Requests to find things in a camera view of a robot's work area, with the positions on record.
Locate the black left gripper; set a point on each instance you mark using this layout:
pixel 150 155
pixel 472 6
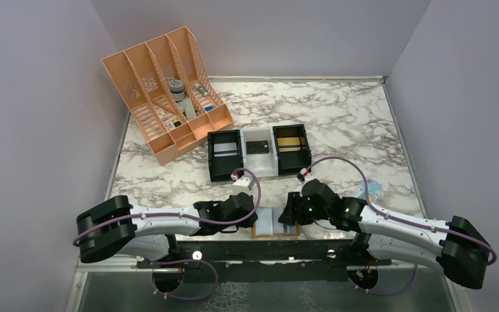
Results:
pixel 246 208

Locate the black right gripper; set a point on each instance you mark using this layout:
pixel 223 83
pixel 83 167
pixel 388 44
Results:
pixel 291 209

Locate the tan leather card holder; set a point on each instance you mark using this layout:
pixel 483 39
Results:
pixel 254 234

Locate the light blue card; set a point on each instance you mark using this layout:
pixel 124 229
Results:
pixel 269 221

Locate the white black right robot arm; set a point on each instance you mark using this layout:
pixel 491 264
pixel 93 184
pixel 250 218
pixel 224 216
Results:
pixel 455 247

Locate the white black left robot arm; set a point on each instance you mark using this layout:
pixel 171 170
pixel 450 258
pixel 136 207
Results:
pixel 116 226

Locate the silver credit card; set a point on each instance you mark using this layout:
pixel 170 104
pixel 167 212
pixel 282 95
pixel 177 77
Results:
pixel 225 149

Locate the black credit card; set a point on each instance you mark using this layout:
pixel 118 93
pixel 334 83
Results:
pixel 257 147

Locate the gold credit card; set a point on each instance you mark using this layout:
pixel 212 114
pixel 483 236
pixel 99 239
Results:
pixel 294 143

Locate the black left tray bin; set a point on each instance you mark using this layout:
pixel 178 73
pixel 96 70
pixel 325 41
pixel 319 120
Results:
pixel 221 168

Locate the black tray bin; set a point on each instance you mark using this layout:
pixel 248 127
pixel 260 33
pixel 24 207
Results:
pixel 291 162
pixel 221 168

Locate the black right tray bin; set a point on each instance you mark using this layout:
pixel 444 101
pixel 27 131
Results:
pixel 291 162

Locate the clear blue packaged item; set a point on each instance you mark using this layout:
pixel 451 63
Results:
pixel 372 188

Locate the grey round jar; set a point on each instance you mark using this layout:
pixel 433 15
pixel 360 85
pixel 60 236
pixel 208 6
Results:
pixel 177 89

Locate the peach plastic desk organizer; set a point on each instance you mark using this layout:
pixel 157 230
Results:
pixel 166 87

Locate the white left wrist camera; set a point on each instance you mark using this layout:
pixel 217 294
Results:
pixel 243 185

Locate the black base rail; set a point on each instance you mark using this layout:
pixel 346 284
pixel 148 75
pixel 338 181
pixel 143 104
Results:
pixel 276 260

